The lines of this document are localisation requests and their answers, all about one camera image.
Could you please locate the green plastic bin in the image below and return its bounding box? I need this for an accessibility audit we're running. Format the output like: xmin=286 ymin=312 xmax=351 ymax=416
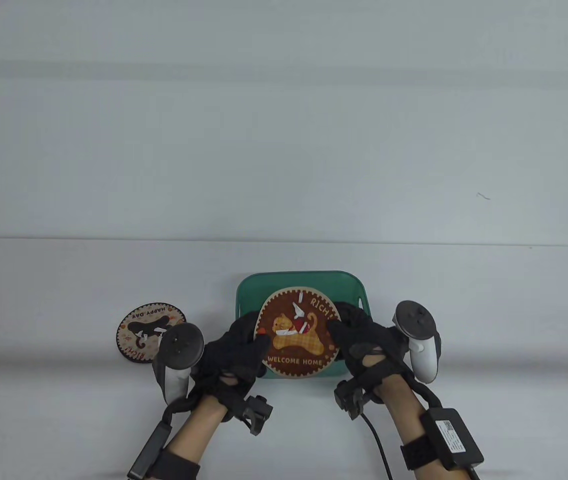
xmin=235 ymin=270 xmax=374 ymax=381

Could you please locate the black wrist strap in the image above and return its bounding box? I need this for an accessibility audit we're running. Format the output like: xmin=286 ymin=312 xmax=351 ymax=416
xmin=151 ymin=449 xmax=201 ymax=480
xmin=400 ymin=437 xmax=432 ymax=471

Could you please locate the brown cat coaster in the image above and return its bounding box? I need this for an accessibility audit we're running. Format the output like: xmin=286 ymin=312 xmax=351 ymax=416
xmin=255 ymin=285 xmax=341 ymax=379

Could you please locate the white and black controller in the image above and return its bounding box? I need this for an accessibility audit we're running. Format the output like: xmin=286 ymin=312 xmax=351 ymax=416
xmin=153 ymin=322 xmax=205 ymax=406
xmin=393 ymin=300 xmax=443 ymax=385

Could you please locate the person's right hand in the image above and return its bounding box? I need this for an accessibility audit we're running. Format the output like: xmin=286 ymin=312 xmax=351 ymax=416
xmin=326 ymin=304 xmax=410 ymax=396

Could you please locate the beige cat coaster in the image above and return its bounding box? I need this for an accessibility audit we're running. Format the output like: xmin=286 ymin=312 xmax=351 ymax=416
xmin=116 ymin=302 xmax=187 ymax=362

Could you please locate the black braided cable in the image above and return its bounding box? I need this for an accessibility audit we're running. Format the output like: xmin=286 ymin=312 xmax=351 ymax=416
xmin=404 ymin=370 xmax=442 ymax=415
xmin=164 ymin=387 xmax=198 ymax=426

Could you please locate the black sensor box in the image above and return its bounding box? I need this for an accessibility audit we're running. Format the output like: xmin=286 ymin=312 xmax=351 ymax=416
xmin=421 ymin=408 xmax=485 ymax=471
xmin=128 ymin=421 xmax=172 ymax=478

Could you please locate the person's right forearm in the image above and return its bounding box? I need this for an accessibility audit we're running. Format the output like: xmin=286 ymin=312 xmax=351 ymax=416
xmin=381 ymin=372 xmax=465 ymax=480

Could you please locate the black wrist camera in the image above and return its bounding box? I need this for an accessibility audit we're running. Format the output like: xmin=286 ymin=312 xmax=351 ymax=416
xmin=243 ymin=395 xmax=274 ymax=436
xmin=334 ymin=380 xmax=368 ymax=420

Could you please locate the person's left hand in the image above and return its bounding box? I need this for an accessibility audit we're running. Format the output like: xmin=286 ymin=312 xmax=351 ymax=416
xmin=191 ymin=312 xmax=271 ymax=406

